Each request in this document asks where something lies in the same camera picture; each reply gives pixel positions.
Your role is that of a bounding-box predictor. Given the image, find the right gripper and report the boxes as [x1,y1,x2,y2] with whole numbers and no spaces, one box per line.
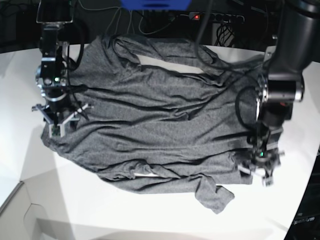
[31,94,93,126]

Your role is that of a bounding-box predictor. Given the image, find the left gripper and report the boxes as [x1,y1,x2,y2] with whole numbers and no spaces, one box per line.
[237,148,285,178]

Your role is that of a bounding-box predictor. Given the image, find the dark grey t-shirt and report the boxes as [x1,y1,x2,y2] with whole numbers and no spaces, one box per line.
[41,34,264,214]

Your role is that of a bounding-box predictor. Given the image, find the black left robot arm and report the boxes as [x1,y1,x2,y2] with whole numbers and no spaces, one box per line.
[235,0,320,181]

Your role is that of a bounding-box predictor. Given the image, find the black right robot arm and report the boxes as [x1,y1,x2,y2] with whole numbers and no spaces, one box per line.
[31,0,88,130]

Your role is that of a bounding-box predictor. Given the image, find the blue box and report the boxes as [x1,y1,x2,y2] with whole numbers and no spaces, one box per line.
[120,0,192,11]

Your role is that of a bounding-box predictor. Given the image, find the black power strip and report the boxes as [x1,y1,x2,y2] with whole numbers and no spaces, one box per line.
[187,12,245,24]

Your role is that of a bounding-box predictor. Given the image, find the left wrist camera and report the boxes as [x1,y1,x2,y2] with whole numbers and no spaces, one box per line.
[262,176,274,187]

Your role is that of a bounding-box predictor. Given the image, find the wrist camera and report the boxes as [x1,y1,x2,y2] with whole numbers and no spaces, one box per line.
[48,124,65,138]
[262,176,274,187]

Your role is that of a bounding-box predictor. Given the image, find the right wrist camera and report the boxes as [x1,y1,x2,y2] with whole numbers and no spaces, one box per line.
[48,124,65,138]

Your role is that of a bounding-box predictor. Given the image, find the white looped cable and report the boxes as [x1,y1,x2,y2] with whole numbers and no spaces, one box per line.
[104,6,176,40]

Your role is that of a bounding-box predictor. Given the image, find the black cable bundle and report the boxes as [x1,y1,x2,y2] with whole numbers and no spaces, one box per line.
[215,21,236,48]

